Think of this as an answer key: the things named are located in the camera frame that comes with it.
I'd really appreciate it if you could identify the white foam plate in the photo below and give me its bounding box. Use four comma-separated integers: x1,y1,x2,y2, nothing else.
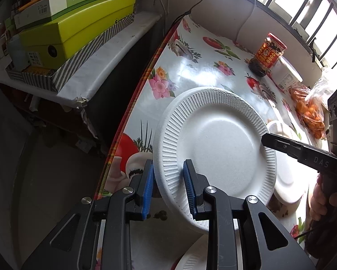
153,87,277,233
267,120,313,205

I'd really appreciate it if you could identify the person's right hand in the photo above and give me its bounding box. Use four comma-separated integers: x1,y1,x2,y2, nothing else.
309,173,337,221

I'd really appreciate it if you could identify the plastic bag of oranges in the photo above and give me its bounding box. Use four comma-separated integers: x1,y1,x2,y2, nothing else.
289,75,333,140

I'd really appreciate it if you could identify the white paper cup container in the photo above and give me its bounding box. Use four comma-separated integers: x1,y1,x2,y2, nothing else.
271,56,302,91

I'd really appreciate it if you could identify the red chili sauce jar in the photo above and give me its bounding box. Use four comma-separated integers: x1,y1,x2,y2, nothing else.
248,33,287,77

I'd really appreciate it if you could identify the floral tomato vinyl tablecloth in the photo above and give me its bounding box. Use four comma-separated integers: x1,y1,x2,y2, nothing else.
94,15,331,270

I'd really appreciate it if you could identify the side table with white cover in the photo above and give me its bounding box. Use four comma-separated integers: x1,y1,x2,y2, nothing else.
0,11,161,108

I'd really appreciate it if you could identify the black white striped box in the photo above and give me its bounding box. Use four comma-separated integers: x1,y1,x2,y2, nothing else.
5,13,135,93

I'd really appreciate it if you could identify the lime green shoe box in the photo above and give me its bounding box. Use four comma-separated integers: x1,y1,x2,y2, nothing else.
19,0,136,69

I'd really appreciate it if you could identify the white green flat box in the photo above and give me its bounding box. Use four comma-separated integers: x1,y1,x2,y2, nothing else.
14,0,94,29

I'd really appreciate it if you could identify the window frame with bars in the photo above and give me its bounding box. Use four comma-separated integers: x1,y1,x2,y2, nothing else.
257,0,337,68

